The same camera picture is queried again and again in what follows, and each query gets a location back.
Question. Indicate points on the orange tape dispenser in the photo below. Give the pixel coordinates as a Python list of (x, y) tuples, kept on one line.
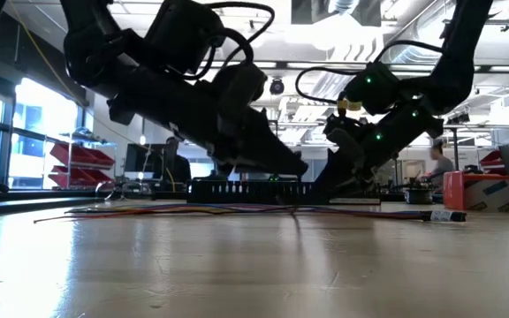
[(484, 192)]

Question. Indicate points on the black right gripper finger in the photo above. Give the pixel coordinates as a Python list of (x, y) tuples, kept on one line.
[(343, 185)]

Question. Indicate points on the clear safety glasses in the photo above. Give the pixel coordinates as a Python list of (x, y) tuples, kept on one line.
[(113, 190)]

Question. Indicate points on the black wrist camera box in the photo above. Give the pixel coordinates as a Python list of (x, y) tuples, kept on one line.
[(237, 97), (347, 146)]

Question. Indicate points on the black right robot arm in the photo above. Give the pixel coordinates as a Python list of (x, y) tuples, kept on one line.
[(458, 66)]

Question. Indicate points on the red storage bins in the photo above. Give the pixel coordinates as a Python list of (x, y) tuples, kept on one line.
[(492, 160)]

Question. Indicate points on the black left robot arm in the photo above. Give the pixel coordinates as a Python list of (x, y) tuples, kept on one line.
[(104, 53)]

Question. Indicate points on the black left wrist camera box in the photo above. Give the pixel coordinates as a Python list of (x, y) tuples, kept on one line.
[(237, 97)]

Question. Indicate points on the black tape roll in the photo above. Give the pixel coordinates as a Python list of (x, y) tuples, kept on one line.
[(419, 196)]

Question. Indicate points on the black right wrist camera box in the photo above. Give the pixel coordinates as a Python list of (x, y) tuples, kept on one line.
[(347, 146)]

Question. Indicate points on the person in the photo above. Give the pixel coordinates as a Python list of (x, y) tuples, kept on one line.
[(442, 165), (177, 163)]

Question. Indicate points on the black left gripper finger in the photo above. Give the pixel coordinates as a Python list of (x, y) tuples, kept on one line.
[(276, 154)]

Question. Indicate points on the long black strip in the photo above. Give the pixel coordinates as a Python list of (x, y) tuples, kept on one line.
[(25, 208)]

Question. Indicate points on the red storage bin rack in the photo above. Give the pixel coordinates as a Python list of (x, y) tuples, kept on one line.
[(82, 159)]

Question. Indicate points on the black ceiling camera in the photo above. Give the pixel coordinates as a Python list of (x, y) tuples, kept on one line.
[(277, 86)]

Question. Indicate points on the black computer monitor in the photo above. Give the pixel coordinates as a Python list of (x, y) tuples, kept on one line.
[(142, 161)]

